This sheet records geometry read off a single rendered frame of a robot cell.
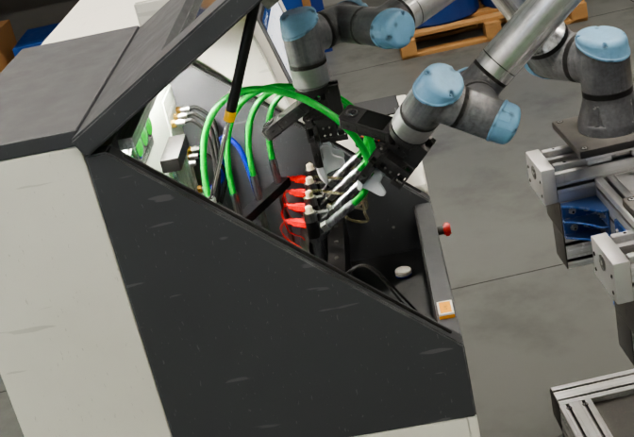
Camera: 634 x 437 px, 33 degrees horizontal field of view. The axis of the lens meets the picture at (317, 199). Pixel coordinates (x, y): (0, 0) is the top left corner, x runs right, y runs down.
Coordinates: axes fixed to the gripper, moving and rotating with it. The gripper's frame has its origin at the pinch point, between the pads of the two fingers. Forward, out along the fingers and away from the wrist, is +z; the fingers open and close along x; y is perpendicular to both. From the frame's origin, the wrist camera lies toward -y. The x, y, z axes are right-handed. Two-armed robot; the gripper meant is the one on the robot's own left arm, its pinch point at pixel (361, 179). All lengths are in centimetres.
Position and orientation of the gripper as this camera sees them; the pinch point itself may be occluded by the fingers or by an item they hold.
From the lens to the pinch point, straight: 210.5
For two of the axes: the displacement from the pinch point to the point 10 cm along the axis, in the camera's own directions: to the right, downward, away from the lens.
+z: -3.1, 5.0, 8.1
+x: 5.1, -6.2, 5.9
